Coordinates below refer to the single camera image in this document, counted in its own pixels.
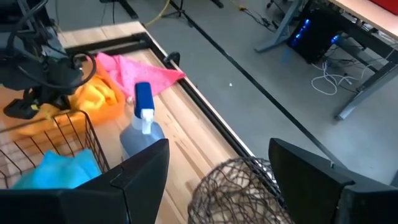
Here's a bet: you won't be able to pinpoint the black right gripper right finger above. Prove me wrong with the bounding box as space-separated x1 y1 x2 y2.
269 138 398 224

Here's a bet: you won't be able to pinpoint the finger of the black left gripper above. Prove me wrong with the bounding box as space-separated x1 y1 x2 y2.
57 95 72 111
2 98 40 121

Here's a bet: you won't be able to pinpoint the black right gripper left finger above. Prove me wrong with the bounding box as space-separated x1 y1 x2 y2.
0 139 170 224

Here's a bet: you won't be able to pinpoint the yellow microfiber towel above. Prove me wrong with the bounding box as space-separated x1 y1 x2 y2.
39 74 119 121

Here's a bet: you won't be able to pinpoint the blue microfiber towel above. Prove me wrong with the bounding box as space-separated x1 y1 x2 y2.
11 148 103 190

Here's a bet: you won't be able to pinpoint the pink microfiber towel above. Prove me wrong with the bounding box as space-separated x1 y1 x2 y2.
95 52 187 100

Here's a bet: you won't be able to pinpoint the flat orange microfiber towel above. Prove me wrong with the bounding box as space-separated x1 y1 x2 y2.
0 58 127 144

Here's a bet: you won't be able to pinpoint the grey spray bottle blue nozzle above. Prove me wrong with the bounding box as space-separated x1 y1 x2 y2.
119 82 165 159

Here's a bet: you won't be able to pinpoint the grey table leg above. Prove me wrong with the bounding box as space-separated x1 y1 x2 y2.
335 60 398 121
254 0 304 53

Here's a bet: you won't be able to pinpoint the black computer tower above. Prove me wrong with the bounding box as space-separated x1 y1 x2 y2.
287 7 343 65

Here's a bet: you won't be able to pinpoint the light wooden table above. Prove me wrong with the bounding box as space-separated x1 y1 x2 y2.
328 0 398 41

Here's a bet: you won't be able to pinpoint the red storage box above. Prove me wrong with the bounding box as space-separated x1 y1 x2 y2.
369 0 398 16

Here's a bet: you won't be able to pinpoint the black rectangular wire basket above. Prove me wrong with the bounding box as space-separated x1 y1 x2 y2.
0 109 110 190

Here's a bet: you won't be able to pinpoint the dark round wire basket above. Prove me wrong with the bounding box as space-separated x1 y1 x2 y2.
187 156 295 224

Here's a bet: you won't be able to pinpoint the coiled white floor cable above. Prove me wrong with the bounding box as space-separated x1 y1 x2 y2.
310 60 374 96

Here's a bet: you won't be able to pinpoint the black frame clip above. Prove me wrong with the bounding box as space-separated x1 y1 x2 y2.
164 51 182 67

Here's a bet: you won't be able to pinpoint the yellow cable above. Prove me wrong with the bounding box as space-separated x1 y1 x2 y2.
144 0 172 27

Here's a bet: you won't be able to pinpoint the black metal table frame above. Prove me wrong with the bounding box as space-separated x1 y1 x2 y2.
63 30 280 200

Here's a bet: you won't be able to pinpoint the black floor cables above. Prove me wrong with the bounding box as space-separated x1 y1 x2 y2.
239 2 280 30

